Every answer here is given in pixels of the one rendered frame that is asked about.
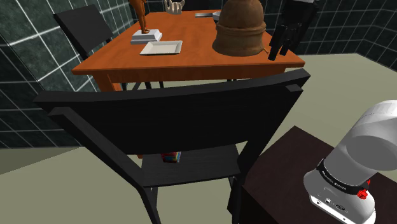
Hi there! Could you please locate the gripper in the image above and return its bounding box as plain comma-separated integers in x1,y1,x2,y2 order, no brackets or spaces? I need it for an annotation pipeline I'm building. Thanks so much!
267,0,321,62

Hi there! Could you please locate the orange wooden table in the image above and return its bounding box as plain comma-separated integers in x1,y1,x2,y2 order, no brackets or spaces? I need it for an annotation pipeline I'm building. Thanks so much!
71,9,306,92

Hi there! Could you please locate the white hand sculpture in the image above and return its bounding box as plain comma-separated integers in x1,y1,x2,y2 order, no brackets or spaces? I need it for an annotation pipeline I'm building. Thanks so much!
164,0,186,15

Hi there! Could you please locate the white square plate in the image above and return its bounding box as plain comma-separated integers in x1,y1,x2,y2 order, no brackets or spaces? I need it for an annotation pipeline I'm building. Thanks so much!
139,40,183,56

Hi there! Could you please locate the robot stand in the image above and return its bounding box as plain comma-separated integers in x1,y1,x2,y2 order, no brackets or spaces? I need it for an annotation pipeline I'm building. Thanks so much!
240,125,397,224

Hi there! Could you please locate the brown figure on white base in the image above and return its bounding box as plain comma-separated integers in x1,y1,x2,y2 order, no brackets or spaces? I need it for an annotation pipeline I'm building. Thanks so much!
129,0,163,45

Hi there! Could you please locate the large black chair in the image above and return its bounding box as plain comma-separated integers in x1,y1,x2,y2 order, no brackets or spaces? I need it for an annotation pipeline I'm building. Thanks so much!
33,69,312,224

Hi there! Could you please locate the colourful small box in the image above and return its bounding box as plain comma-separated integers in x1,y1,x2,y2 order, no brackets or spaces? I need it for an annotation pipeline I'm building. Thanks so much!
160,151,181,164

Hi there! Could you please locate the small black chair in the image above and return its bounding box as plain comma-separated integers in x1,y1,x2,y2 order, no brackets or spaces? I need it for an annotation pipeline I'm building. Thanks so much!
53,4,165,91

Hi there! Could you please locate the grey pan with handle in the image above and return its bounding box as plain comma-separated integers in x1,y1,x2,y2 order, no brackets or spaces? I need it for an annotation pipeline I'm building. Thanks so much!
194,11,222,21

